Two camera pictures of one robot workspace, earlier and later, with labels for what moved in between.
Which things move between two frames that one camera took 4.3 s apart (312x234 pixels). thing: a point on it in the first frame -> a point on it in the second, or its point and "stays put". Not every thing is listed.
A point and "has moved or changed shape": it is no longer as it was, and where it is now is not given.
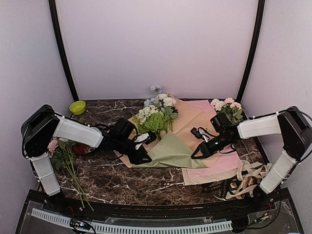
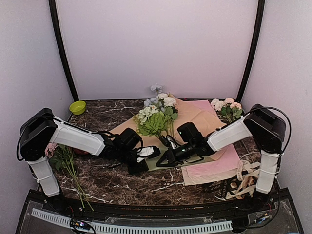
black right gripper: (206, 150) -> (171, 162)
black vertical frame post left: (54, 12) stays put
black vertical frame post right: (253, 50) stays put
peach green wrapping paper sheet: (174, 149) has moved or changed shape
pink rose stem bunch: (60, 151) stays put
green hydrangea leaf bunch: (150, 119) stays put
